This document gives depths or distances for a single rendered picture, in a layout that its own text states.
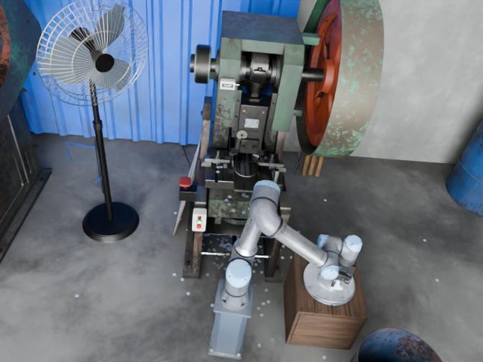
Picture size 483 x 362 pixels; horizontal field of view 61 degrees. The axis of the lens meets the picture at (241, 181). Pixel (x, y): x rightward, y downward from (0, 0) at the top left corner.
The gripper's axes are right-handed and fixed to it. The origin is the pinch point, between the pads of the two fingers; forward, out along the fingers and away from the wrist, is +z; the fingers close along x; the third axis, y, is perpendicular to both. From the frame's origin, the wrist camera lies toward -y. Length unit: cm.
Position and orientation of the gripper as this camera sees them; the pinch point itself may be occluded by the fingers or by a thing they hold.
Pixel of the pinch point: (330, 284)
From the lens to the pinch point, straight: 220.9
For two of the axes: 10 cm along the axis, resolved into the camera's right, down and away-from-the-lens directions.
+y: 9.3, 3.0, -2.0
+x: 3.4, -5.9, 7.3
